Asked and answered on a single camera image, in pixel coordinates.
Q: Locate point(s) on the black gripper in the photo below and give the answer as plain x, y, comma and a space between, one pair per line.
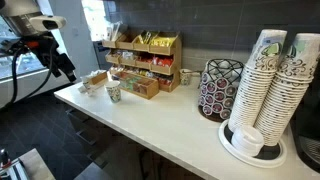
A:
53, 56

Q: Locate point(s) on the patterned paper cup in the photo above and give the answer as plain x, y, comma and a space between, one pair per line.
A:
114, 95
112, 83

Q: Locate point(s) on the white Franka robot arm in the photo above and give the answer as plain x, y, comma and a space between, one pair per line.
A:
20, 16

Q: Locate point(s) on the small patterned cup with stirrers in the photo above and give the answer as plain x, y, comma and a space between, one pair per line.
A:
185, 77

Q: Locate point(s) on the round white cup tray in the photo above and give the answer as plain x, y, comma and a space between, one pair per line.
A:
230, 146

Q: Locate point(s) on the tall stack of paper cups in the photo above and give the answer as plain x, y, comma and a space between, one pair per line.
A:
256, 86
286, 100

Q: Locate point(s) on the stack of white cup lids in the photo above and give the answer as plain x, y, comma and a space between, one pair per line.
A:
248, 140

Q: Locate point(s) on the small wooden sugar packet tray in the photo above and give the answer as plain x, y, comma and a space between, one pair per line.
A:
96, 79

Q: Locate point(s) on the narrow wooden tiered organizer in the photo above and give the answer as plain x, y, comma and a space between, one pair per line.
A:
111, 58

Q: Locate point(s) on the wrapped stirrers bundle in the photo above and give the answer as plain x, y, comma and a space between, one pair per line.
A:
113, 31

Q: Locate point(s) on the wooden tea bag box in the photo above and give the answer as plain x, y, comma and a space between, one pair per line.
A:
140, 85

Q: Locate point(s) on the yellow green tea packets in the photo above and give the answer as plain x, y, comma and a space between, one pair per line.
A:
145, 37

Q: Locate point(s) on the wide wooden tiered organizer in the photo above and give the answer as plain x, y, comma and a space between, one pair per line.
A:
160, 68

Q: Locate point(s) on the light wooden side table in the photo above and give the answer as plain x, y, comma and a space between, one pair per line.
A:
35, 165

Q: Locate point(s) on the red packets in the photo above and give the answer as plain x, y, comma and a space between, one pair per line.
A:
163, 61

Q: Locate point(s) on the yellow sweetener packets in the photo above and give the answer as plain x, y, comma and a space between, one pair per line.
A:
163, 41

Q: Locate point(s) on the dark coffee machine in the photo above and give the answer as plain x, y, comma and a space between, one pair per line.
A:
308, 133

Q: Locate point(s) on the window with grey frame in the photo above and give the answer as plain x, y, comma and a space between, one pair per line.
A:
30, 65

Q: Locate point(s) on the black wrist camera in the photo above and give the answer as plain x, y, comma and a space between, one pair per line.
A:
9, 46

